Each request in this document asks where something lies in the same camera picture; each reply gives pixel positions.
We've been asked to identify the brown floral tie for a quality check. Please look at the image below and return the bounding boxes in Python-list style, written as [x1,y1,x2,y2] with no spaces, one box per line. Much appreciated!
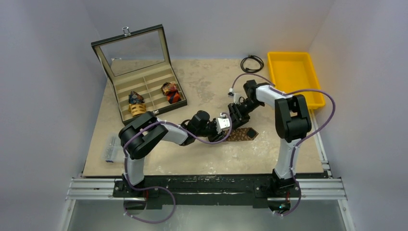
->
[226,128,258,142]

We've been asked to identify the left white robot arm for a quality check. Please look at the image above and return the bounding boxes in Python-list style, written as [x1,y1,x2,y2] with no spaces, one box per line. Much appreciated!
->
[118,111,233,197]

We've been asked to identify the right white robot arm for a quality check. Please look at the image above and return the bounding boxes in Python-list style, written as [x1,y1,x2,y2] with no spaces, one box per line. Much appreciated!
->
[228,80,312,196]

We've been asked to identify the orange navy rolled tie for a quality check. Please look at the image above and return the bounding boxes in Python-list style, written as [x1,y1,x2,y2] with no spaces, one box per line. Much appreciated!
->
[166,90,182,104]

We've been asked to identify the multicolour patterned rolled tie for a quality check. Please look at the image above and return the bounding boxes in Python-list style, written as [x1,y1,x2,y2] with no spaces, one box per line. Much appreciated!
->
[161,82,178,95]

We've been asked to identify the yellow plastic tray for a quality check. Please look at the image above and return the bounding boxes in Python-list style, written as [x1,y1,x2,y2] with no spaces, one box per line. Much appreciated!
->
[267,51,320,93]

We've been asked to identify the yellow patterned rolled tie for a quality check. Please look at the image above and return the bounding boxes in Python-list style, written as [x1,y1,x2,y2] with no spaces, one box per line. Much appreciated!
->
[128,103,147,117]

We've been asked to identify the dark floral rolled tie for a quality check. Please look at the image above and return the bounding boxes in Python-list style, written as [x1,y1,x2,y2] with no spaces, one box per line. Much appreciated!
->
[128,91,145,104]

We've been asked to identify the clear plastic screw box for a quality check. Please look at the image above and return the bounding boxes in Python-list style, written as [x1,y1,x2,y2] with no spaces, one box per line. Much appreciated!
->
[101,133,125,164]

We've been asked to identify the black tie display box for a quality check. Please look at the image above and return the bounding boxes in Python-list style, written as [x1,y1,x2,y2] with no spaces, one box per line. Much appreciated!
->
[91,24,188,125]

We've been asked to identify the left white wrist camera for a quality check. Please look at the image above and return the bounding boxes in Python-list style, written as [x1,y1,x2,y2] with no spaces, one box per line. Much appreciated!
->
[216,112,232,134]

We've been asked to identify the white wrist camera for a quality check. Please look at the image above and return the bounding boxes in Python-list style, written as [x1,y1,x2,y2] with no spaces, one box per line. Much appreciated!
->
[216,112,232,134]
[228,88,243,104]

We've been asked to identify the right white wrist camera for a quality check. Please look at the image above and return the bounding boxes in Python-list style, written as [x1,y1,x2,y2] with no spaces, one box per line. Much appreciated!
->
[228,88,243,104]

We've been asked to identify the black coiled cable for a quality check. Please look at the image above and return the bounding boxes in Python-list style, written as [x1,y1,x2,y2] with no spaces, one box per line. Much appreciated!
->
[240,55,265,74]

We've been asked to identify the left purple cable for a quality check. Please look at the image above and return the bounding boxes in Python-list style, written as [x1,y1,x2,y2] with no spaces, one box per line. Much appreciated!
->
[122,111,233,224]

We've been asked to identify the purple cable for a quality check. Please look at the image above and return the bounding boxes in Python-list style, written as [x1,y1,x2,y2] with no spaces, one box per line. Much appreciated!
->
[122,111,233,224]
[229,73,337,218]

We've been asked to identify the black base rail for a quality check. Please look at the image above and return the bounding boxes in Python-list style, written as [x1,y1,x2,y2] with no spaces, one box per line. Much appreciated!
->
[113,173,300,212]

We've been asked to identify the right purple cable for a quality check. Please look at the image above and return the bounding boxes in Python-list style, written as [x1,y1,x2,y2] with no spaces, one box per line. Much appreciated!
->
[229,73,337,218]

